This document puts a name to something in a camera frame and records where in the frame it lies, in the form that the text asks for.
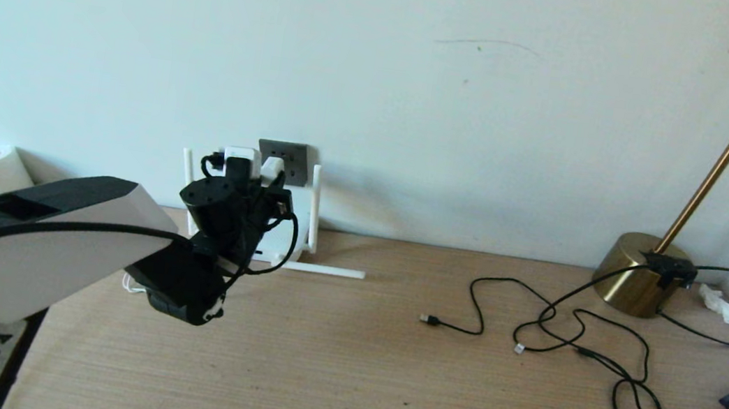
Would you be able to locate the brass desk lamp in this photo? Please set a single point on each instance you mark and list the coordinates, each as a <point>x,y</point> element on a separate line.
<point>633,274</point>

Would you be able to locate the crumpled white tissue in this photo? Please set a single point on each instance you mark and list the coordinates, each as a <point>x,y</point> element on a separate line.
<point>723,306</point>

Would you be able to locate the grey wall socket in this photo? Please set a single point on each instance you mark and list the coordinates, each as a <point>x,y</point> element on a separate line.
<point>296,164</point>

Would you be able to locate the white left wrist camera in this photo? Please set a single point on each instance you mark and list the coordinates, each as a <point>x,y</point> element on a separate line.
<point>242,162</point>

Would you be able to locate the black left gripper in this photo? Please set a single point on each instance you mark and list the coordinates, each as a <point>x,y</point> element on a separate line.
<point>255,229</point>

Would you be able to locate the black clip on lamp base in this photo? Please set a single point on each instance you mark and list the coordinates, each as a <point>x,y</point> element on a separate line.
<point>669,270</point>

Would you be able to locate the white router with antennas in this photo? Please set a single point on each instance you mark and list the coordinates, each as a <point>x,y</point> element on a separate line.
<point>299,231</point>

